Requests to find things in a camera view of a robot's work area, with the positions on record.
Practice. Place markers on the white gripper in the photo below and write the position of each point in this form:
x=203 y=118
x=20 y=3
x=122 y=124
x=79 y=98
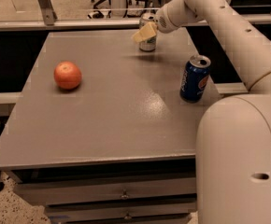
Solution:
x=163 y=21

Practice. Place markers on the white green 7up can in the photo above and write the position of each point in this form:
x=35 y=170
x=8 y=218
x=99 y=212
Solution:
x=150 y=44

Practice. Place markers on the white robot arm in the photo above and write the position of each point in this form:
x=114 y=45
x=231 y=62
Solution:
x=233 y=143

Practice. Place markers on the blue pepsi can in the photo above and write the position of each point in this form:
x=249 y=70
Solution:
x=194 y=79

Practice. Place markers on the black office chair base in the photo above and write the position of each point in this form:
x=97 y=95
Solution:
x=118 y=8

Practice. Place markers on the orange fruit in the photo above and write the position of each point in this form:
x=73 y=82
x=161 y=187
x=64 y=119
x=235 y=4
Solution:
x=67 y=75

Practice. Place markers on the grey metal railing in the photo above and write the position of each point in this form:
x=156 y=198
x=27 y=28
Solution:
x=33 y=15

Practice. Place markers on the grey drawer cabinet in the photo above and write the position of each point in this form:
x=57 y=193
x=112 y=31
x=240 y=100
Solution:
x=125 y=120

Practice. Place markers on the upper grey drawer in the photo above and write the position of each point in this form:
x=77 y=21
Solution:
x=85 y=191

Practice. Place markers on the grey drawer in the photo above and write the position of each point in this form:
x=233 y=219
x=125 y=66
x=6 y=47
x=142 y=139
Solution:
x=85 y=191
x=120 y=211

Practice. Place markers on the lower grey drawer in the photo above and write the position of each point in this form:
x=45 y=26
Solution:
x=120 y=211

